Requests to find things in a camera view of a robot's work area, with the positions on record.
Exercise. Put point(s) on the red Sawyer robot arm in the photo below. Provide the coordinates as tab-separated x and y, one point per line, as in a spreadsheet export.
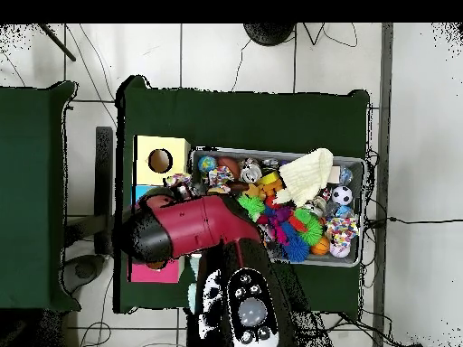
202	224

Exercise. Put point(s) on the wooden box with three holes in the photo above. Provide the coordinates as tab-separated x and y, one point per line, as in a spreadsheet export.
170	151

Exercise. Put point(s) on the shallow mesh bin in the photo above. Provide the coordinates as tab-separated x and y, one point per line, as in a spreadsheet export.
356	217

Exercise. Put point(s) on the green spiky rubber ball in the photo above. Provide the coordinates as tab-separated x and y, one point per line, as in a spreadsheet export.
251	205

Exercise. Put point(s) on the brown toy football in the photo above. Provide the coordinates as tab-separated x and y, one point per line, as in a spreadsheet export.
231	165

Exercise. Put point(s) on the globe print ball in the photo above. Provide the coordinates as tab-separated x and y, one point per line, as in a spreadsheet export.
207	164

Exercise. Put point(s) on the cream yellow cloth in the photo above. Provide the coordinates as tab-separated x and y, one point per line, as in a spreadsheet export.
307	173

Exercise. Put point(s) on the green fuzzy caterpillar toy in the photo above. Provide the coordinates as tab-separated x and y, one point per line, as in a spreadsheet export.
311	227

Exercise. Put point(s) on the mint green cloth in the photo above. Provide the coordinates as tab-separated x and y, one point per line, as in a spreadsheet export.
193	285

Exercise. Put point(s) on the small orange basketball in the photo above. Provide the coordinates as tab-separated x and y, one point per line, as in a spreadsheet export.
321	246

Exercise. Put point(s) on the black and white soccer ball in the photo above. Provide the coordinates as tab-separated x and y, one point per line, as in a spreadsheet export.
342	195

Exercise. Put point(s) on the black round base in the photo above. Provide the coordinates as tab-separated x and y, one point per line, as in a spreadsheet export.
269	34

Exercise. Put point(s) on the grey rounded base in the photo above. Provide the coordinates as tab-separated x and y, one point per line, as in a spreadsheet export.
85	271

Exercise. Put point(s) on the black rod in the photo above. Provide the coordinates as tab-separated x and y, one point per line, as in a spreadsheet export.
58	42

